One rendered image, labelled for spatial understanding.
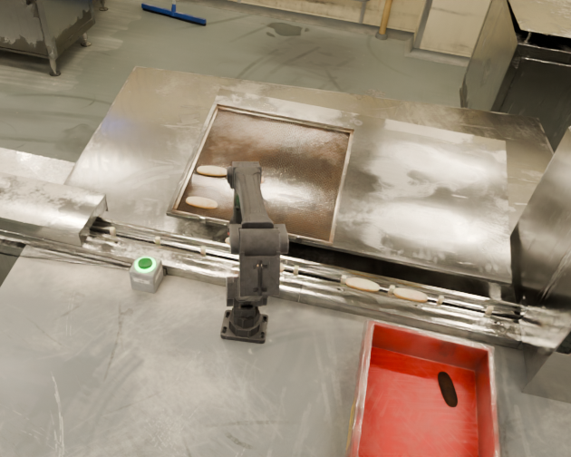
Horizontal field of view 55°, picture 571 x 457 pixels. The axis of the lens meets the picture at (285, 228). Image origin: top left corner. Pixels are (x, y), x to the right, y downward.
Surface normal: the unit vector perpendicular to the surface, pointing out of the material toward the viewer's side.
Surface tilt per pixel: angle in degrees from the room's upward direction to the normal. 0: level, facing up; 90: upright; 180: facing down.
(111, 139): 0
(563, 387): 90
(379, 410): 0
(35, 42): 90
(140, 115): 0
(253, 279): 58
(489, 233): 10
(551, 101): 90
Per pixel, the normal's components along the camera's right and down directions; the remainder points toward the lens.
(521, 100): -0.19, 0.67
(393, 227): 0.06, -0.58
